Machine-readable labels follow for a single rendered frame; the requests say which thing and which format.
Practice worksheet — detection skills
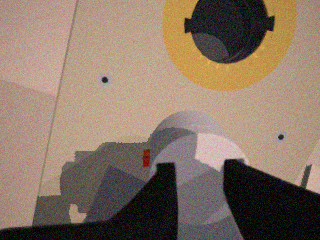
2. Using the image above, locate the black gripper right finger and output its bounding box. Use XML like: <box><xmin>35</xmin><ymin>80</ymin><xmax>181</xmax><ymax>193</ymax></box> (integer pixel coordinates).
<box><xmin>223</xmin><ymin>159</ymin><xmax>320</xmax><ymax>240</ymax></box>

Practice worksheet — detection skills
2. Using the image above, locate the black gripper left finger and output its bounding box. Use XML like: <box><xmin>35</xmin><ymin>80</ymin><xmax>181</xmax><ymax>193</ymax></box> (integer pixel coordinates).
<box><xmin>0</xmin><ymin>162</ymin><xmax>178</xmax><ymax>240</ymax></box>

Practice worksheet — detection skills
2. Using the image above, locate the grey cylinder with two slots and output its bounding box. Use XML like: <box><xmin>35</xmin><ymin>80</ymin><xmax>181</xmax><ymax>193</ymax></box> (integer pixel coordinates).
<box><xmin>143</xmin><ymin>110</ymin><xmax>249</xmax><ymax>225</ymax></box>

